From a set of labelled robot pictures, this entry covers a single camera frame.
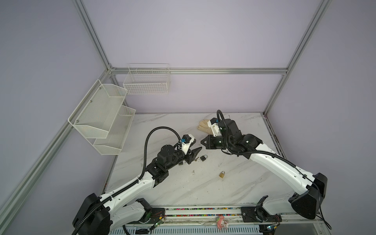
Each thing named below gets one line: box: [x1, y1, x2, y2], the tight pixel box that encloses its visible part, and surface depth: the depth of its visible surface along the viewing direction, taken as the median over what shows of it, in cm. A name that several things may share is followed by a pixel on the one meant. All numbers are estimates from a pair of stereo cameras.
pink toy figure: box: [216, 215, 229, 230], surface depth 70 cm
